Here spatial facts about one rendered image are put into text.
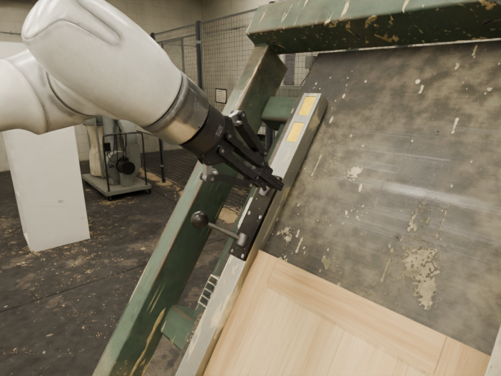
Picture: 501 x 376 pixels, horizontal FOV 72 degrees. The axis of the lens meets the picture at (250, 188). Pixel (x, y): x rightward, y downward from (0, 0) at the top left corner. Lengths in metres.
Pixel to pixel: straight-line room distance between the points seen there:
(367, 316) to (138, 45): 0.52
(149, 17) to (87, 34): 8.88
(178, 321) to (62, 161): 3.30
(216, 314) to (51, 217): 3.56
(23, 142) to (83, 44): 3.64
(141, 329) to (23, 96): 0.65
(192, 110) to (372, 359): 0.47
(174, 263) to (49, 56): 0.66
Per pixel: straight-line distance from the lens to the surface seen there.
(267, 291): 0.74
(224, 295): 0.77
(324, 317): 0.67
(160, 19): 9.39
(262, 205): 0.76
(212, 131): 0.49
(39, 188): 4.13
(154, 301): 0.97
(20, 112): 0.53
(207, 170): 0.54
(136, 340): 1.00
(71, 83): 0.43
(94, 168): 6.37
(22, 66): 0.53
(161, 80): 0.43
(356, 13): 0.87
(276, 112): 1.00
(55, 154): 4.08
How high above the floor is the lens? 1.70
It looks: 17 degrees down
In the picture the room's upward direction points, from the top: straight up
